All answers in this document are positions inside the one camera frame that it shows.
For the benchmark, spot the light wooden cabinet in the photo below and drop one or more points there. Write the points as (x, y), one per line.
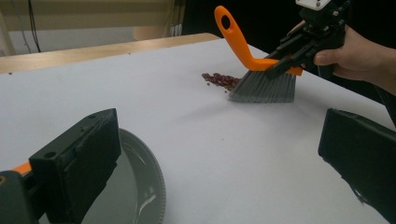
(93, 12)

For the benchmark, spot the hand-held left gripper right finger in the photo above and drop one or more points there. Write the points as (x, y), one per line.
(364, 155)

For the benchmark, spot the white table cover board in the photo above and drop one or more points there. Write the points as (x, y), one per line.
(218, 149)

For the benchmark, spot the grey dustpan with orange edge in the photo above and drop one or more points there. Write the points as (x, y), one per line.
(134, 186)

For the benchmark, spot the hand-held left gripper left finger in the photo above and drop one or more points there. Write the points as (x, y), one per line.
(77, 161)

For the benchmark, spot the pile of red beans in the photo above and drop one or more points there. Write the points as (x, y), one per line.
(222, 80)

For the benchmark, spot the wooden table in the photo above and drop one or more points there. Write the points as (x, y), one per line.
(93, 53)

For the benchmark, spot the orange brush with grey bristles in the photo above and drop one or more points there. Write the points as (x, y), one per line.
(264, 88)

